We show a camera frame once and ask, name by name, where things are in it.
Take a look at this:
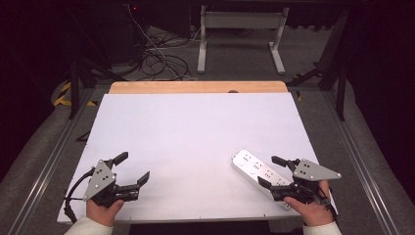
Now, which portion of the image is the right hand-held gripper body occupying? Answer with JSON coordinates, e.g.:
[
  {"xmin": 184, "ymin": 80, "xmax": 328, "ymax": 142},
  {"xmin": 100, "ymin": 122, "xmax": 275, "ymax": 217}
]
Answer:
[{"xmin": 269, "ymin": 158, "xmax": 343, "ymax": 207}]

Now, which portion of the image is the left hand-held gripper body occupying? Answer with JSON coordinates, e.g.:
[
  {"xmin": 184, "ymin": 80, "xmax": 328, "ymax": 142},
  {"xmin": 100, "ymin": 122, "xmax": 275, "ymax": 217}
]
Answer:
[{"xmin": 82, "ymin": 159, "xmax": 141, "ymax": 209}]

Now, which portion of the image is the white power strip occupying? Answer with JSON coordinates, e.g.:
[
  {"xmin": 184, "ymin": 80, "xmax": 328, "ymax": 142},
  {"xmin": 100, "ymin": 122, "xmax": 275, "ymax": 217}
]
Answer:
[{"xmin": 231, "ymin": 149, "xmax": 294, "ymax": 211}]

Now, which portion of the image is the person's left hand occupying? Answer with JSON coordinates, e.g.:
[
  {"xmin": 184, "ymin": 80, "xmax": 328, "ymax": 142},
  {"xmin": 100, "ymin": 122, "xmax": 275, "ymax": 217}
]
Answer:
[{"xmin": 85, "ymin": 199, "xmax": 125, "ymax": 227}]

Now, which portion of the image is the person's right hand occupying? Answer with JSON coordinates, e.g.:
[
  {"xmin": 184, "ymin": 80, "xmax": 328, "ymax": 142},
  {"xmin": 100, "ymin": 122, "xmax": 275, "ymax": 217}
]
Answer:
[{"xmin": 283, "ymin": 179, "xmax": 336, "ymax": 227}]

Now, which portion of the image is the white table cover board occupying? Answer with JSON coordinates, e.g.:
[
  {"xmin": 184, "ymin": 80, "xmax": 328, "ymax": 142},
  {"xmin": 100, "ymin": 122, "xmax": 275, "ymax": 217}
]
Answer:
[{"xmin": 57, "ymin": 92, "xmax": 339, "ymax": 224}]

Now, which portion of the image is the yellow black hazard tape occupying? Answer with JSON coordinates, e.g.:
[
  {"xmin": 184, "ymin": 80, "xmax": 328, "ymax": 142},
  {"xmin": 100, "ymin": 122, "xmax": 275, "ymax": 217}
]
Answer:
[{"xmin": 53, "ymin": 81, "xmax": 98, "ymax": 108}]

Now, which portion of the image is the black tripod stand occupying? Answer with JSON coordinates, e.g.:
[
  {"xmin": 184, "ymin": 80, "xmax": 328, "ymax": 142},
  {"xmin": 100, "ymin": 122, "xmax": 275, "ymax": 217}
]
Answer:
[{"xmin": 67, "ymin": 6, "xmax": 128, "ymax": 120}]

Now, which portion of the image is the black metal stand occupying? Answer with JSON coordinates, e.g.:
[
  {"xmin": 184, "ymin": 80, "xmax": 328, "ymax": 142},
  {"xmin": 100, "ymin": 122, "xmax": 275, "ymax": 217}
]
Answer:
[{"xmin": 287, "ymin": 9, "xmax": 351, "ymax": 122}]

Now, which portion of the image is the wooden table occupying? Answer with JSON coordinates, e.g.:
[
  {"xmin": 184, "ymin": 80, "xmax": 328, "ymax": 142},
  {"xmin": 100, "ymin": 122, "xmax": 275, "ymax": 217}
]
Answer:
[{"xmin": 108, "ymin": 80, "xmax": 290, "ymax": 95}]

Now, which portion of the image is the black equipment case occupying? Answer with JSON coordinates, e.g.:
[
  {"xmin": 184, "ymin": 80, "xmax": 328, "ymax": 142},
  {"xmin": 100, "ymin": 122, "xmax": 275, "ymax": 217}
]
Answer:
[{"xmin": 94, "ymin": 2, "xmax": 148, "ymax": 65}]

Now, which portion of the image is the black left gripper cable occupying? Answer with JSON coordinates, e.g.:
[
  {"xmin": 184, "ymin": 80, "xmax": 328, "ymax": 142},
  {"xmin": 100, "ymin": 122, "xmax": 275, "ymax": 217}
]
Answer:
[{"xmin": 63, "ymin": 166, "xmax": 96, "ymax": 225}]

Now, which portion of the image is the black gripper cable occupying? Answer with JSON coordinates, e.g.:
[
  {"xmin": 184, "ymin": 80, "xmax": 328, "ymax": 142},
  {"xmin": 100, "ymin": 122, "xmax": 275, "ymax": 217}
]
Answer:
[
  {"xmin": 311, "ymin": 190, "xmax": 340, "ymax": 227},
  {"xmin": 63, "ymin": 166, "xmax": 96, "ymax": 225}
]

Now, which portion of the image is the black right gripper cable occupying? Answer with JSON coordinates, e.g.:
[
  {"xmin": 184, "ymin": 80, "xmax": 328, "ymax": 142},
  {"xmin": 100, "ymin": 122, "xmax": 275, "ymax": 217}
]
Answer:
[{"xmin": 311, "ymin": 190, "xmax": 340, "ymax": 227}]

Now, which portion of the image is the aluminium floor rail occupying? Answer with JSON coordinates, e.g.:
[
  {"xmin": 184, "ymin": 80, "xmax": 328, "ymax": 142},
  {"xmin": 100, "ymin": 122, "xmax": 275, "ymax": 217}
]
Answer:
[
  {"xmin": 321, "ymin": 89, "xmax": 400, "ymax": 235},
  {"xmin": 7, "ymin": 88, "xmax": 96, "ymax": 235}
]

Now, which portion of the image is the bundle of black floor cables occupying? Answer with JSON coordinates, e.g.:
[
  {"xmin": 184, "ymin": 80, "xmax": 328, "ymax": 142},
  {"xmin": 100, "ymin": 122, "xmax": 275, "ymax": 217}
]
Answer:
[{"xmin": 138, "ymin": 28, "xmax": 197, "ymax": 81}]

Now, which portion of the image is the white floor cable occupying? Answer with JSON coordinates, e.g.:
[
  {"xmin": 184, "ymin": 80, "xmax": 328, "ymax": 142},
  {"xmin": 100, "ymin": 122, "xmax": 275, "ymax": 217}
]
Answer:
[{"xmin": 125, "ymin": 3, "xmax": 204, "ymax": 81}]

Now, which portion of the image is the white metal desk frame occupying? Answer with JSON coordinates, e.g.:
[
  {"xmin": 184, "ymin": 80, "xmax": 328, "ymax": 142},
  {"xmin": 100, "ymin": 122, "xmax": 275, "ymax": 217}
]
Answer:
[{"xmin": 196, "ymin": 4, "xmax": 291, "ymax": 75}]

